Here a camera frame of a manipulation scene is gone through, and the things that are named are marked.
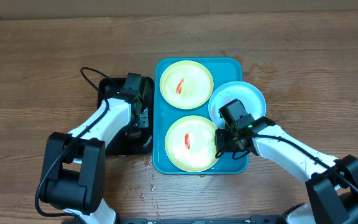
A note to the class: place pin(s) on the teal plastic serving tray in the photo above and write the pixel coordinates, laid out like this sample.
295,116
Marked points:
223,70

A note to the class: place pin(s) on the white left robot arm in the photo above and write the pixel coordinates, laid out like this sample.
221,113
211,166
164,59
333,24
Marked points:
73,176

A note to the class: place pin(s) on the light blue plate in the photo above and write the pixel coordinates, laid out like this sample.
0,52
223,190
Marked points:
251,97

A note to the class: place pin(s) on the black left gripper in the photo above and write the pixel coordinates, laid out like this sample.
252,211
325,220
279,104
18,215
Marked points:
145,121

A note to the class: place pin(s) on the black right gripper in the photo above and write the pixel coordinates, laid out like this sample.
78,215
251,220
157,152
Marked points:
226,147

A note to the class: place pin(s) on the yellow plate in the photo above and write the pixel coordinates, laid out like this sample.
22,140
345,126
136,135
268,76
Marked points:
190,145
186,84

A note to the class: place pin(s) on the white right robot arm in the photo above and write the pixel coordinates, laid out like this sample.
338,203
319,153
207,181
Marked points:
331,183

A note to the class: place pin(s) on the black rectangular water tray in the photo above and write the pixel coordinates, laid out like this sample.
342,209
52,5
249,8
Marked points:
121,145

